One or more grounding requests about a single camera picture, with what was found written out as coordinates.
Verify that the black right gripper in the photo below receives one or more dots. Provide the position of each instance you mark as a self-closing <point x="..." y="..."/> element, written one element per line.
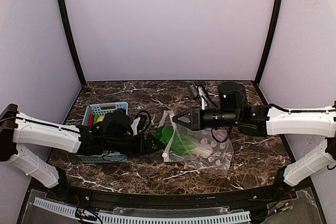
<point x="196" y="118"/>

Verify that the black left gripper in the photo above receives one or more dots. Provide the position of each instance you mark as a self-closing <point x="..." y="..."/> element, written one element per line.
<point x="144" y="144"/>

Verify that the green leafy vegetable toy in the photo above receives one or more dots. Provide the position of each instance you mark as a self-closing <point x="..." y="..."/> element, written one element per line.
<point x="178" y="143"/>

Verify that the clear zip top bag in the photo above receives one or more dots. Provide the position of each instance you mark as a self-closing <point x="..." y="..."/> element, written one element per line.
<point x="219" y="158"/>

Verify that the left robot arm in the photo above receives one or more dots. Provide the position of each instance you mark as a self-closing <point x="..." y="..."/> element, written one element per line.
<point x="106" y="135"/>

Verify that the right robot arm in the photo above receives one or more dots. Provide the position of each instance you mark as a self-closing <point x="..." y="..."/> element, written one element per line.
<point x="265" y="120"/>

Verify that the yellow corn toy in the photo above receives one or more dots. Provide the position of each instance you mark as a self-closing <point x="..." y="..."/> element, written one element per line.
<point x="99" y="121"/>

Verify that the blue plastic basket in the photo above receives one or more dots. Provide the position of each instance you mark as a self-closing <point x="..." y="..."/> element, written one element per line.
<point x="101" y="110"/>

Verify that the red chili pepper toy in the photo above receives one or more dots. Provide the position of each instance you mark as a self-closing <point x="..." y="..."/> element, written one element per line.
<point x="91" y="118"/>

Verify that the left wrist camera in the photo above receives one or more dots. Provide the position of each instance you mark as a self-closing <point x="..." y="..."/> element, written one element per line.
<point x="141" y="122"/>

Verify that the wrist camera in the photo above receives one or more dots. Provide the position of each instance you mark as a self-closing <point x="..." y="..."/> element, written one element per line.
<point x="198" y="94"/>
<point x="141" y="122"/>

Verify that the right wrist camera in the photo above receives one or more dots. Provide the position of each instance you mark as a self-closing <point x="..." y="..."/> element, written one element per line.
<point x="198" y="94"/>

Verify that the white slotted cable duct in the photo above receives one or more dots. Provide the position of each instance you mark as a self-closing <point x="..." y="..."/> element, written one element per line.
<point x="88" y="216"/>

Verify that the black front rail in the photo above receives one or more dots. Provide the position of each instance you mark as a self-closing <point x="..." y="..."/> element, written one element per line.
<point x="168" y="188"/>

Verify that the right black frame post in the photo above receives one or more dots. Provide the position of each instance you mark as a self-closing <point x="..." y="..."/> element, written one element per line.
<point x="268" y="41"/>

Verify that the black frame post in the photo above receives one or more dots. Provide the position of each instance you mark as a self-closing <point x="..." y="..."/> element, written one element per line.
<point x="70" y="41"/>
<point x="268" y="41"/>

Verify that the left black frame post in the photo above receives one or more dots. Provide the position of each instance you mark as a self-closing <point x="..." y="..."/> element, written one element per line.
<point x="70" y="41"/>

